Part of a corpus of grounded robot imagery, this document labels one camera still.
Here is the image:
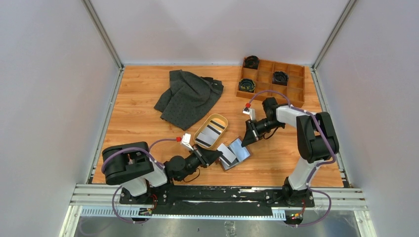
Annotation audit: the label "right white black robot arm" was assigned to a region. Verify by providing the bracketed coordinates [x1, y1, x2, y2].
[242, 97, 339, 206]

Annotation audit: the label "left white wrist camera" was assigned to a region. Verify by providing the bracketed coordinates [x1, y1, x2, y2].
[180, 133, 194, 151]

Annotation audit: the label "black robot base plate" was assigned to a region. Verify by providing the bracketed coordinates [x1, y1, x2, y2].
[119, 185, 315, 216]

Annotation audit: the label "brown leather card holder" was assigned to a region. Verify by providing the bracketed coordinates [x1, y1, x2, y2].
[219, 137, 252, 171]

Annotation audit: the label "dark grey dotted cloth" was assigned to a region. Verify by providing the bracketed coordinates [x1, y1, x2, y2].
[154, 70, 224, 131]

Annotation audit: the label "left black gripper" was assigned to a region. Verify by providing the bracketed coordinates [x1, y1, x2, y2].
[177, 144, 222, 182]

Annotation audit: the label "black coiled belt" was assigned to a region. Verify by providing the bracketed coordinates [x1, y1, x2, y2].
[272, 71, 289, 86]
[243, 55, 260, 70]

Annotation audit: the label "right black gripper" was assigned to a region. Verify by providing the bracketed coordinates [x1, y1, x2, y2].
[242, 118, 284, 147]

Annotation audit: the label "aluminium frame rail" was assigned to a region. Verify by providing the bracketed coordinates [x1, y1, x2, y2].
[70, 184, 368, 211]

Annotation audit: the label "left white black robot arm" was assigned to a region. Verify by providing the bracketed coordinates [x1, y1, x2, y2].
[101, 142, 223, 204]

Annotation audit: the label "white striped cards in tray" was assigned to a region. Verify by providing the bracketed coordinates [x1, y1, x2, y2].
[195, 119, 227, 148]

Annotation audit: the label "black coiled belt middle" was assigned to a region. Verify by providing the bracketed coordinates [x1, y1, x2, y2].
[272, 71, 289, 86]

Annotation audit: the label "dark green coiled belt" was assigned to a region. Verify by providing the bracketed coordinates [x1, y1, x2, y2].
[238, 78, 255, 93]

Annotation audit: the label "wooden compartment tray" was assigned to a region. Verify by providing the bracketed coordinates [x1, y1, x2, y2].
[236, 57, 305, 107]

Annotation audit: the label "black coiled belt top left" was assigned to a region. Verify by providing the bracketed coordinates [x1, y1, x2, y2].
[243, 55, 260, 70]

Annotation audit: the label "oval wooden card tray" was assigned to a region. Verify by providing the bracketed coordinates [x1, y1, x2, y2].
[193, 114, 229, 149]

